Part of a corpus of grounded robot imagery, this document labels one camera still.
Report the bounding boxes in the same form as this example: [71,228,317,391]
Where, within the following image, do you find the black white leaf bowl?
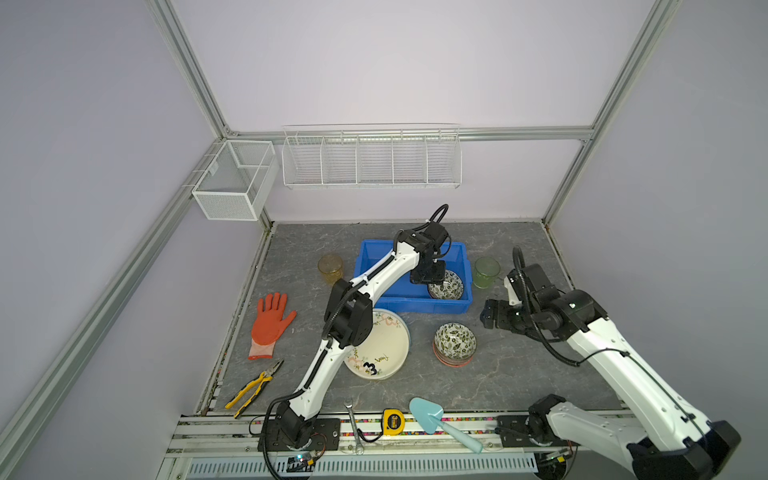
[427,270,464,300]

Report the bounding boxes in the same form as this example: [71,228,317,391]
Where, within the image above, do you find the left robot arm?
[261,220,450,448]

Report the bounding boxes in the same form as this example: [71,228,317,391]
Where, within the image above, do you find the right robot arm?
[481,247,741,479]

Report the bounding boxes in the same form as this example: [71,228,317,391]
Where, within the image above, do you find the blue plastic bin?
[350,238,474,315]

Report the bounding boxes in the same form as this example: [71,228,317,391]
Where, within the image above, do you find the green glass cup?
[473,256,501,289]

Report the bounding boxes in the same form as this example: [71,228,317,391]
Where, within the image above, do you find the red striped bowl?
[435,352,473,368]

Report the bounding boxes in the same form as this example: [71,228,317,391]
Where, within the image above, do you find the amber glass cup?
[317,253,344,285]

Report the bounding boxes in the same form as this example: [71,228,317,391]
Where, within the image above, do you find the floral cream plate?
[344,308,411,381]

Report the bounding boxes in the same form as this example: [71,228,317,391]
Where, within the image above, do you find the teal garden trowel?
[409,397,483,454]

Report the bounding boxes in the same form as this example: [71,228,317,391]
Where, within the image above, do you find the white vent grille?
[184,453,538,479]

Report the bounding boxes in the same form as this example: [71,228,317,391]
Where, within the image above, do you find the yellow tape measure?
[382,409,406,436]

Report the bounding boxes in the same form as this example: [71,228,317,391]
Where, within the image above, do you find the orange work glove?
[248,292,297,360]

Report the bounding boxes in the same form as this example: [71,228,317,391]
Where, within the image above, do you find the white mesh box basket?
[192,140,279,221]

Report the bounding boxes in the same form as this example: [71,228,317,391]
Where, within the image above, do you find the silver wrench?
[344,399,365,455]

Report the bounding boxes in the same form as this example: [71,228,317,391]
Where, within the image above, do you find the white wire shelf basket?
[282,123,463,189]

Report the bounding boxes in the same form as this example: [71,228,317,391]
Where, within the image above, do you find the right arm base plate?
[494,414,577,448]

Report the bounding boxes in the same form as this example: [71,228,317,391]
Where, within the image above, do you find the yellow handled pliers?
[225,360,284,419]

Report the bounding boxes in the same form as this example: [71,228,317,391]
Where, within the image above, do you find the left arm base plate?
[257,417,342,452]

